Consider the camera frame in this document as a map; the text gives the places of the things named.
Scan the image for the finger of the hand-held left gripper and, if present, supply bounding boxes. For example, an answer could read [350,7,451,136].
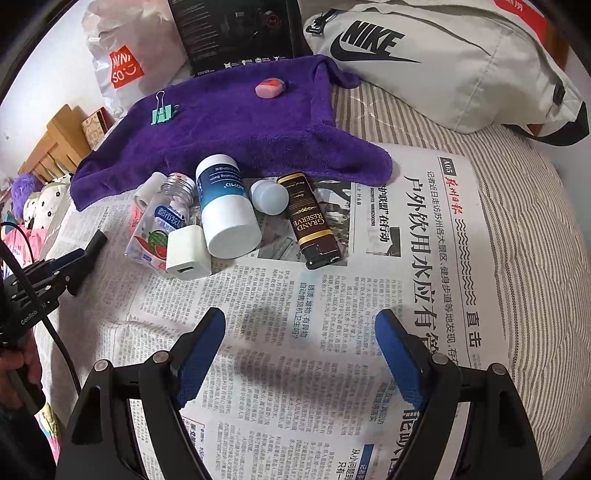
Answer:
[58,230,109,297]
[28,248,88,278]

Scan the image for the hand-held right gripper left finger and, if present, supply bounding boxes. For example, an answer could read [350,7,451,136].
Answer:
[55,307,227,480]

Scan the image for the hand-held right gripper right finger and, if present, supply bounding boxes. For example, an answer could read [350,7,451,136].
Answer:
[374,308,543,480]

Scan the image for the clear candy bottle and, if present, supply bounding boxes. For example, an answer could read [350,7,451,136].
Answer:
[124,172,197,273]

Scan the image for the pink highlighter white cap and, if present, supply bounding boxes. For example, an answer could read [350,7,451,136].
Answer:
[129,172,168,232]

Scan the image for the white charger plug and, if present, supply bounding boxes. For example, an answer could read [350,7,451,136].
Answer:
[165,217,213,281]

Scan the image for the white and blue bottle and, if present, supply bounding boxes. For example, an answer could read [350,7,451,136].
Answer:
[195,154,263,258]

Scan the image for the black tube with white cap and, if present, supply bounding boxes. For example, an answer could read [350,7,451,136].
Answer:
[277,172,342,271]

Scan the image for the small white plug-in lamp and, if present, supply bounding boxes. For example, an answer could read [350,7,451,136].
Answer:
[249,179,289,215]

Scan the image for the person's left hand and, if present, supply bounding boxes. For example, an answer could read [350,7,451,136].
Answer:
[0,333,45,412]

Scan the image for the white spotted plush toy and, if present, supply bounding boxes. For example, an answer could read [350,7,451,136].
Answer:
[23,173,75,227]

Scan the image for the purple fluffy toy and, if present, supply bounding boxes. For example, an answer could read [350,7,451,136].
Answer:
[9,173,43,217]

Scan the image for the newspaper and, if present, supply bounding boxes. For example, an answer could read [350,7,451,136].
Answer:
[44,143,499,480]

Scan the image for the wooden furniture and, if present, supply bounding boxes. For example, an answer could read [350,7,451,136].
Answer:
[18,104,116,185]

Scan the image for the patterned wooden box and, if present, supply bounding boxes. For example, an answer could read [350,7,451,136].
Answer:
[82,107,114,151]

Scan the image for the pink cloth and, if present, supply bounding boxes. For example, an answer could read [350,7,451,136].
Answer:
[36,404,63,464]

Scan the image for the person's dark clothing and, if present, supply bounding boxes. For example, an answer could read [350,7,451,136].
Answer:
[0,401,58,480]

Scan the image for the green binder clip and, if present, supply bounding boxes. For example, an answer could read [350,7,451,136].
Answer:
[148,91,181,126]

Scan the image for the purple towel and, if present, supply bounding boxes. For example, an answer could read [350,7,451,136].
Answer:
[69,54,393,212]

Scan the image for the white plastic bag red label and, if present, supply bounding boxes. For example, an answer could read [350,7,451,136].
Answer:
[82,0,195,116]

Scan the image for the pink lip balm tin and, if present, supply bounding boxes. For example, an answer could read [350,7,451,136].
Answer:
[255,78,288,99]

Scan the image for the black headphone box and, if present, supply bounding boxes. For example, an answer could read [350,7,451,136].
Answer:
[167,0,303,70]

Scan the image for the grey waist bag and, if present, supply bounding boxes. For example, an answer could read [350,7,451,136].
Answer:
[302,0,587,144]

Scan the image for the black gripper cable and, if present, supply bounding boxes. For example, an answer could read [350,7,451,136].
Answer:
[0,222,80,462]

